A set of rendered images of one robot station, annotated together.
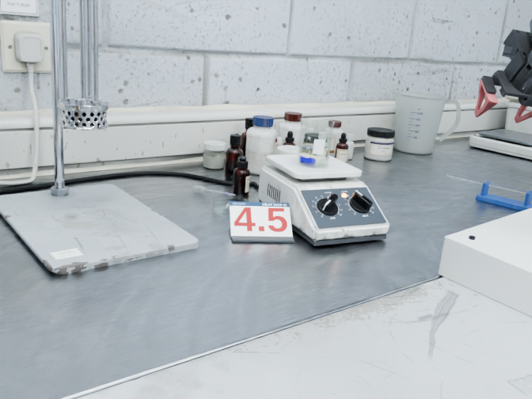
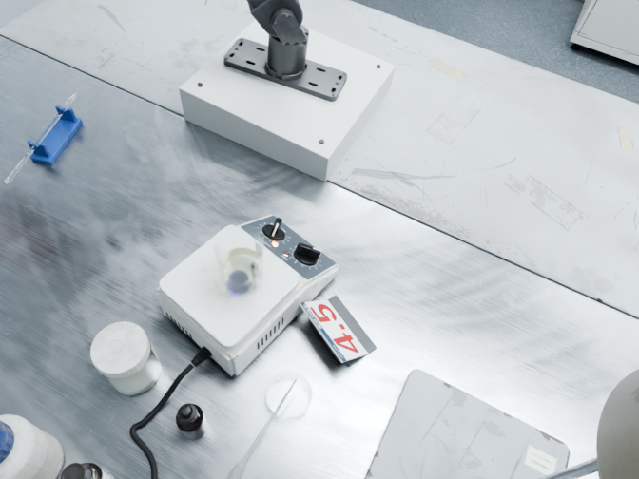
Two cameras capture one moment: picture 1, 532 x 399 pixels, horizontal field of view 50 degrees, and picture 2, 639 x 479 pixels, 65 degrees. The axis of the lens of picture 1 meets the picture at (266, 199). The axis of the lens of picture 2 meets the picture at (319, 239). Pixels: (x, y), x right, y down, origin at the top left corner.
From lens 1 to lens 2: 1.02 m
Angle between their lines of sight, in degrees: 91
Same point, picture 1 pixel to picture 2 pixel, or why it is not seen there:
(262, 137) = (35, 434)
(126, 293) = (535, 370)
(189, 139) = not seen: outside the picture
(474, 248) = (340, 141)
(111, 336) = (584, 339)
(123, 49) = not seen: outside the picture
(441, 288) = (352, 178)
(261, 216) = (332, 327)
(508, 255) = (339, 123)
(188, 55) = not seen: outside the picture
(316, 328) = (472, 235)
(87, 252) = (521, 446)
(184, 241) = (426, 380)
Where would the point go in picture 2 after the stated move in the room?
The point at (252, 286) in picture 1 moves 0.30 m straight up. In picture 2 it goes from (450, 292) to (549, 133)
